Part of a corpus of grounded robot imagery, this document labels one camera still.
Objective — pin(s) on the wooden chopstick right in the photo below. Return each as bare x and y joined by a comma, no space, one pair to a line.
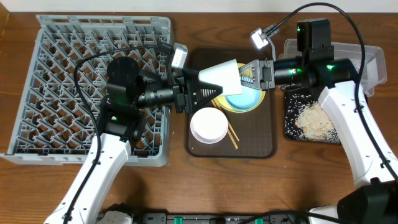
233,130

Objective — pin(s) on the yellow round plate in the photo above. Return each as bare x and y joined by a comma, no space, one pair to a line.
224,104

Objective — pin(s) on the light blue bowl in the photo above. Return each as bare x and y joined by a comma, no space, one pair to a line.
247,100

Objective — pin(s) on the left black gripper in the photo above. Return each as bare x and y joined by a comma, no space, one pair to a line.
181,98

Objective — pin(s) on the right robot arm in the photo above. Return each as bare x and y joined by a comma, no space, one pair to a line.
336,85

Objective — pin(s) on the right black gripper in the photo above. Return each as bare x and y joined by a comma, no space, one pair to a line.
264,65

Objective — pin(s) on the white paper cup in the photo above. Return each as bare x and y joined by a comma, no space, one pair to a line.
225,75

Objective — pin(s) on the grey plastic dish rack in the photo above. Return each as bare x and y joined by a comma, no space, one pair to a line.
67,77

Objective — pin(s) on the food scraps rice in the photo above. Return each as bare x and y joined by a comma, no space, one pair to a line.
314,123

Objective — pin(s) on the wooden chopstick left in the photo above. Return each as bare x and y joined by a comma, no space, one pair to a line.
228,131

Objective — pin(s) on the wooden chopstick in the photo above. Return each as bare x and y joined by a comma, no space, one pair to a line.
228,131
233,130

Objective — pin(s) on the white pink bowl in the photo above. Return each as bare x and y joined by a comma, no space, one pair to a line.
209,125

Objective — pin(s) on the black waste tray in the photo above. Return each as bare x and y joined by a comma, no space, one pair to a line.
290,124

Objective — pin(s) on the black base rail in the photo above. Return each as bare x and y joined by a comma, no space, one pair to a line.
140,216

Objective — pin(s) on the dark brown serving tray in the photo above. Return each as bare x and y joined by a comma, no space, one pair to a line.
256,129

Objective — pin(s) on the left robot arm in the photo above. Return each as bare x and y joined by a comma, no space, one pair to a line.
118,128

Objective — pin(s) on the clear plastic bin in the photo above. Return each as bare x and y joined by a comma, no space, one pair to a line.
374,73

